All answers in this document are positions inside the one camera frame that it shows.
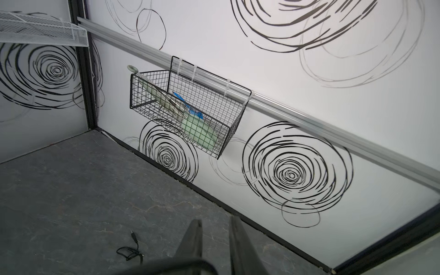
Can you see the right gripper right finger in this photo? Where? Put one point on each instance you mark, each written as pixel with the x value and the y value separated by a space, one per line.
pixel 243 256

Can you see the green item in basket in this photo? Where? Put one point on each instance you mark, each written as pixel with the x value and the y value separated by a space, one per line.
pixel 199 131

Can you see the black wire basket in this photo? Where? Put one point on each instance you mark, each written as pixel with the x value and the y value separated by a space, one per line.
pixel 171 95

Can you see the black blue headphones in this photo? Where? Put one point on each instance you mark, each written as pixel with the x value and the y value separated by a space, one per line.
pixel 166 266

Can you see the aluminium wall rail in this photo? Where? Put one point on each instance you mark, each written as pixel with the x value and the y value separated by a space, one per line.
pixel 388 159

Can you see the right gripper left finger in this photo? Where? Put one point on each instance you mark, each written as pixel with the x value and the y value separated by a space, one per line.
pixel 192 242

